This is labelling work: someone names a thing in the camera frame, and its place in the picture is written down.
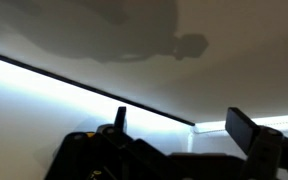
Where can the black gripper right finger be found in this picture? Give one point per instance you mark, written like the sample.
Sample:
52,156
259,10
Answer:
242,128

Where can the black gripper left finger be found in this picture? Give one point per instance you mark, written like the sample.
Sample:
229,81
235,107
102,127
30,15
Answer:
71,150

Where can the black window frame strip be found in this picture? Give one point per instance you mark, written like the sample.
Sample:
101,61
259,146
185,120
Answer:
84,86

